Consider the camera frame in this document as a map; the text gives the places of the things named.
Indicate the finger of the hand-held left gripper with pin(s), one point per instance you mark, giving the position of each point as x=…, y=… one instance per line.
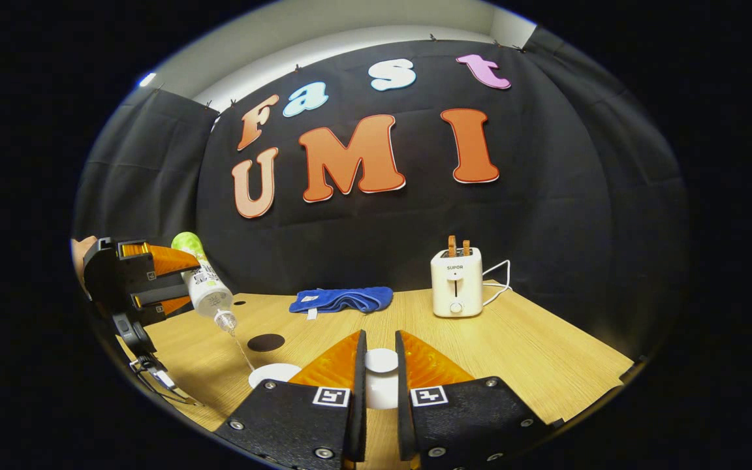
x=167, y=260
x=160, y=301

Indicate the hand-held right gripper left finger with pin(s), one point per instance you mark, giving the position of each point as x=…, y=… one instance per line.
x=358, y=405

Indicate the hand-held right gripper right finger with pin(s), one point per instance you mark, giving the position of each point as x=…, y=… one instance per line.
x=403, y=405

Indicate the clear water bottle green label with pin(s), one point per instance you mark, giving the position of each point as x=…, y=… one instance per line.
x=206, y=287

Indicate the white teacup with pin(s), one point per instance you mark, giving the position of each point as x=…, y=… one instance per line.
x=271, y=374

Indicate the dark round coaster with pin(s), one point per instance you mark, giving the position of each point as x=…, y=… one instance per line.
x=266, y=343

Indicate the blue folded towel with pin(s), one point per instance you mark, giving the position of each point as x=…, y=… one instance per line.
x=343, y=300

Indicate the white toaster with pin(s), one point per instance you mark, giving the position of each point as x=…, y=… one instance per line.
x=456, y=287

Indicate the black backdrop cloth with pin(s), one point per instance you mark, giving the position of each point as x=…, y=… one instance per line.
x=480, y=215

